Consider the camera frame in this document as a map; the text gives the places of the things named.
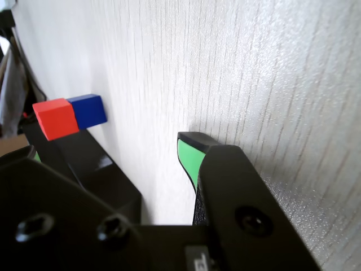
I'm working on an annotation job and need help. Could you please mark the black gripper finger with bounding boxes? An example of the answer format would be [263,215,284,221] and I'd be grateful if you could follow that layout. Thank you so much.
[0,144,149,271]
[175,131,324,271]

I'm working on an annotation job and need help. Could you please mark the red wooden cube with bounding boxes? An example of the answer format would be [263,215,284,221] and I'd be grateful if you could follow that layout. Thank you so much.
[32,98,80,142]

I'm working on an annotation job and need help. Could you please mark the blue wooden cube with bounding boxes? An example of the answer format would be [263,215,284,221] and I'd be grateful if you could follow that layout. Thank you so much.
[66,94,108,131]

